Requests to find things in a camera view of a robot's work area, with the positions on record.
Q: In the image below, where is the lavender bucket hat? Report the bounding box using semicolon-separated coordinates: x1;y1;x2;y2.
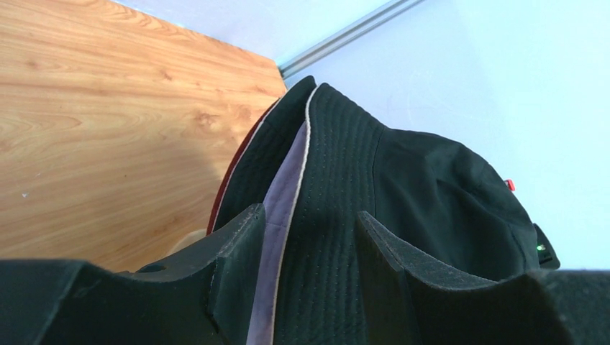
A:
246;124;309;344

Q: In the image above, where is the wooden hat stand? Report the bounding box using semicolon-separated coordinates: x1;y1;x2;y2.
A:
167;229;207;256

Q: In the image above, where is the aluminium frame rail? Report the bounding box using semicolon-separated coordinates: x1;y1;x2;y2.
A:
278;0;424;80

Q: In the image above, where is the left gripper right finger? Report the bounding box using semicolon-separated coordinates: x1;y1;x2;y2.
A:
355;211;609;344

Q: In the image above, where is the beige bucket hat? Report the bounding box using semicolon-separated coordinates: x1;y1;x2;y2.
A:
207;76;317;234

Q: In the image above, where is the cream straw-coloured bucket hat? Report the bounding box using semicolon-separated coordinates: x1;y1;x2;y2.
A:
268;83;539;344

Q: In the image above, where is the maroon bucket hat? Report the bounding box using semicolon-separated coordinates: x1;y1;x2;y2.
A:
206;97;282;236

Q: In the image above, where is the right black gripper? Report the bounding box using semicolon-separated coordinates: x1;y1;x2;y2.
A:
533;224;560;270

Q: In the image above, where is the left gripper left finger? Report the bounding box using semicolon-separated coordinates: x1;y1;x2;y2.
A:
1;204;265;344

